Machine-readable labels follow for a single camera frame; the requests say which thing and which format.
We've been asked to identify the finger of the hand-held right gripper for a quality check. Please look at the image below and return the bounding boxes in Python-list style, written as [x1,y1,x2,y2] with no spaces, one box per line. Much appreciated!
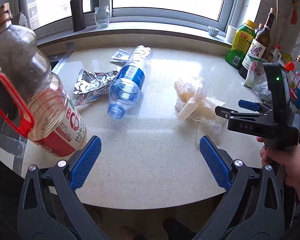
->
[214,106,263,121]
[238,99,274,115]

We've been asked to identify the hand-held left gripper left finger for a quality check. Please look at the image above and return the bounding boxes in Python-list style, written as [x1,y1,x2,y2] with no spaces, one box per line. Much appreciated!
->
[17,135,108,240]

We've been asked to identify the clear plastic water bottle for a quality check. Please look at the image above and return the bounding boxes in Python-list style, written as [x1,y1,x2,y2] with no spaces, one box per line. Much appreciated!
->
[107,45,153,120]

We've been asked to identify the silver foil wrapper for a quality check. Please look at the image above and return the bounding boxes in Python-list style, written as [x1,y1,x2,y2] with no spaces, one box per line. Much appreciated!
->
[73,69,119,107]

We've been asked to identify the white paper packet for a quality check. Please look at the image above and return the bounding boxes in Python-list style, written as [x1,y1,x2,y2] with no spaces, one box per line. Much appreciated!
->
[110,49,131,67]

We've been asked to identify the white bottle red cap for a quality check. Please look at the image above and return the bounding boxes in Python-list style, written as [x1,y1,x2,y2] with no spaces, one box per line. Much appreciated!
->
[272,44,282,62]

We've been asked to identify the clear oil bottle red handle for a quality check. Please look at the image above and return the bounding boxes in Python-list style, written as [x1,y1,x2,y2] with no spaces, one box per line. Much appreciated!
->
[0,2,88,158]

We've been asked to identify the clear plastic bag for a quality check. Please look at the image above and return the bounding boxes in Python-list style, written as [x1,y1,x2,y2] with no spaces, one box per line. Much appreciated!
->
[174,78,228,147]
[252,80,273,103]

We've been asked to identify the red capped sauce bottle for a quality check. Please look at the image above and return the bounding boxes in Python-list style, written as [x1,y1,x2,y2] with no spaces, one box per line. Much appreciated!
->
[284,62,296,80]

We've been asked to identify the empty glass jar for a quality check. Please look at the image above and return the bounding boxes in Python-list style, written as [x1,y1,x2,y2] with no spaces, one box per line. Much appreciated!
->
[94,6,110,28]

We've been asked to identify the small bag with packets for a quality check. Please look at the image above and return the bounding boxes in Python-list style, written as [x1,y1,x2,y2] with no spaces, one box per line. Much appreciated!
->
[244,56,268,88]

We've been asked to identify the dark glass wine bottle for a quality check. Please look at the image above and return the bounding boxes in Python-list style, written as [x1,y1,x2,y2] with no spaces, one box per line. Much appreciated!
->
[239,7,275,79]

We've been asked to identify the red hanging tool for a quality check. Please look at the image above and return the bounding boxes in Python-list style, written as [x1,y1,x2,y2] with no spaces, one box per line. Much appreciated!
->
[291,0,298,25]

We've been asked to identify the window frame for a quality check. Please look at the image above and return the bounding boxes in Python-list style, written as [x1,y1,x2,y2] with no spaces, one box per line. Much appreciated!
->
[17,0,265,40]

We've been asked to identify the person's right hand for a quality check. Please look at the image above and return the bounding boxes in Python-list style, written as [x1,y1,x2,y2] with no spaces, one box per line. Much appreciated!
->
[256,136,300,205]

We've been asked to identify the white paper cup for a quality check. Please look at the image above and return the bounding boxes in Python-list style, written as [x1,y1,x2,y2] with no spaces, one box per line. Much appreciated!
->
[225,24,238,43]

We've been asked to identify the hanging wooden cutting board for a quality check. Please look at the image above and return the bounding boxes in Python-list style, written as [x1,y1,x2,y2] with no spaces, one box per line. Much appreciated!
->
[276,0,298,52]

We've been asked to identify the dark thermos flask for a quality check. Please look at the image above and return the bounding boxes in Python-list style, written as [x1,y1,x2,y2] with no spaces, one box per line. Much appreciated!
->
[70,0,87,32]

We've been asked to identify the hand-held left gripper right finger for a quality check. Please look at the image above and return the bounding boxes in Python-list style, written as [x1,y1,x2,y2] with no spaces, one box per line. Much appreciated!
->
[192,135,285,240]

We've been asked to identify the blue box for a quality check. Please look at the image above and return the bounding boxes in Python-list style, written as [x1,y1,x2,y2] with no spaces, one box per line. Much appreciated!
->
[290,87,300,108]

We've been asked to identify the green bottle yellow cap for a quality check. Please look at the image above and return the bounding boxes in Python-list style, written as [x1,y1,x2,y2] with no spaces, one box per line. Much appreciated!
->
[225,19,257,70]

